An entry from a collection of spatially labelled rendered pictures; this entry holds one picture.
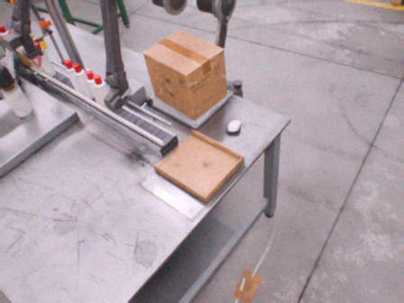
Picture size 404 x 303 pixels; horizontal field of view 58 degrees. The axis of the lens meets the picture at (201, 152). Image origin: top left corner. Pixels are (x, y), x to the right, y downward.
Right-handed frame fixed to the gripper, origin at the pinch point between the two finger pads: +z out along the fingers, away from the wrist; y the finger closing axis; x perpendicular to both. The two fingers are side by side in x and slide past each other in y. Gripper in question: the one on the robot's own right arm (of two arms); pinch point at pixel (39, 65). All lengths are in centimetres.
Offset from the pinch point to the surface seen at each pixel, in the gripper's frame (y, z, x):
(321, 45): 59, 96, 232
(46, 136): 31.1, 15.3, -24.3
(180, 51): 72, -12, 36
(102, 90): 48.0, -0.9, 4.0
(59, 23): 1.8, -14.9, 19.5
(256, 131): 113, 17, 36
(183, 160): 96, 17, 3
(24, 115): 14.9, 10.2, -23.7
